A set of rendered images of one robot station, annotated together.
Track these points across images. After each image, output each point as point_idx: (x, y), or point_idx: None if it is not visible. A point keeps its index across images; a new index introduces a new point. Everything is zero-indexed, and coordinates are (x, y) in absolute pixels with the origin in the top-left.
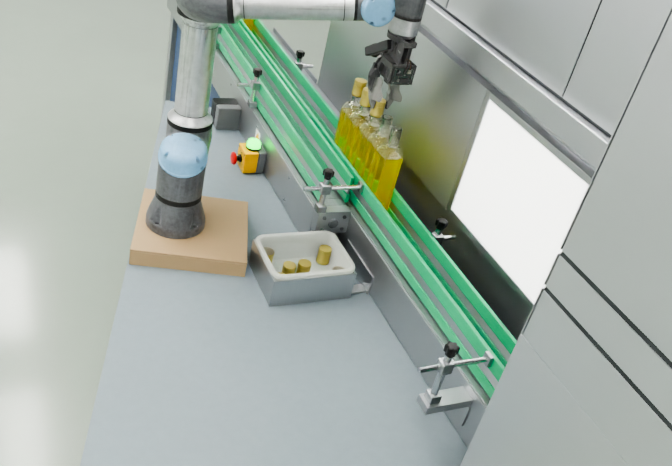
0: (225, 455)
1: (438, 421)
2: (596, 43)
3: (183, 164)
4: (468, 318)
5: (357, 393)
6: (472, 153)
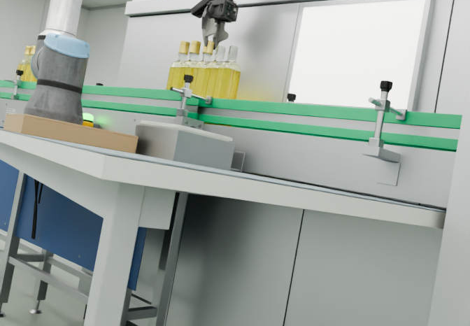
0: (234, 173)
1: (371, 196)
2: None
3: (75, 43)
4: None
5: (296, 183)
6: (297, 51)
